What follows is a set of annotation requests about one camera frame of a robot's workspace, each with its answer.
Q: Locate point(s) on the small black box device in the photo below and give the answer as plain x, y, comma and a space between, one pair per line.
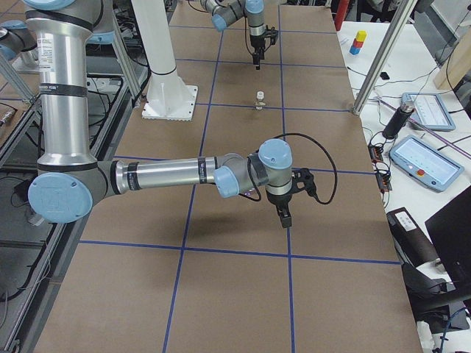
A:
384, 75

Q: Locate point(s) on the black water bottle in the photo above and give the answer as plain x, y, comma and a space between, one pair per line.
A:
398, 120

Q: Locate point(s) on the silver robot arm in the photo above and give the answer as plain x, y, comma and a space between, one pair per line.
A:
223, 16
71, 181

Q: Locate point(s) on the aluminium frame post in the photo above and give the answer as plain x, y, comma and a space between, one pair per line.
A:
396, 26

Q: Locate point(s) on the stacked colour blocks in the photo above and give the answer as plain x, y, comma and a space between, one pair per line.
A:
358, 42

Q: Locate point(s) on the black monitor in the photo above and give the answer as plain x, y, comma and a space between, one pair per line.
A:
449, 229

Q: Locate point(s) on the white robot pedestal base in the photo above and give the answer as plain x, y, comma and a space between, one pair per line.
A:
167, 97

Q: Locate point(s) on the far teach pendant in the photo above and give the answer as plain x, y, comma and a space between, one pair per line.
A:
430, 111

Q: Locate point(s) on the teach pendant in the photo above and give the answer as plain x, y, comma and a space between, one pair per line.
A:
430, 111
425, 164

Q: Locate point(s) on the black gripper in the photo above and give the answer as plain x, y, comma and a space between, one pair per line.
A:
277, 201
256, 41

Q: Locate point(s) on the near teach pendant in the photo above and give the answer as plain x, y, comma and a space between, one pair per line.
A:
425, 164

